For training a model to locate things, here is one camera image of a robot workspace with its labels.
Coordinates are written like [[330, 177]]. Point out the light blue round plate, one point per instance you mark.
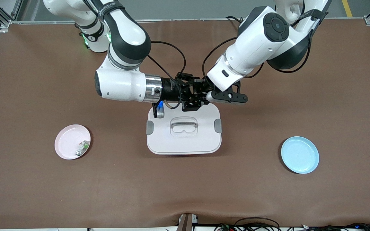
[[300, 155]]

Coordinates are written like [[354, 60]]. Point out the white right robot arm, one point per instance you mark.
[[124, 85]]

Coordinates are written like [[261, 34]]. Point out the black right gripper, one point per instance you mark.
[[169, 90]]

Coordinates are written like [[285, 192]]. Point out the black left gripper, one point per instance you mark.
[[203, 86]]

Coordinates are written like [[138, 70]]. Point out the aluminium frame rail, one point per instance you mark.
[[188, 20]]

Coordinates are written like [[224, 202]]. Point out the brown camera mount bracket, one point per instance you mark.
[[186, 223]]

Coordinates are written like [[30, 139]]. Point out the small green white component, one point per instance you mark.
[[83, 148]]

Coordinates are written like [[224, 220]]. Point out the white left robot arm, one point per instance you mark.
[[255, 41]]

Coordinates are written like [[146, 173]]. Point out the pink round plate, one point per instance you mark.
[[66, 150]]

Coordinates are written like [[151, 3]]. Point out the white lidded storage box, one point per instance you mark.
[[185, 141]]

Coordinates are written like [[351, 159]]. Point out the brown table mat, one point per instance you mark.
[[185, 192]]

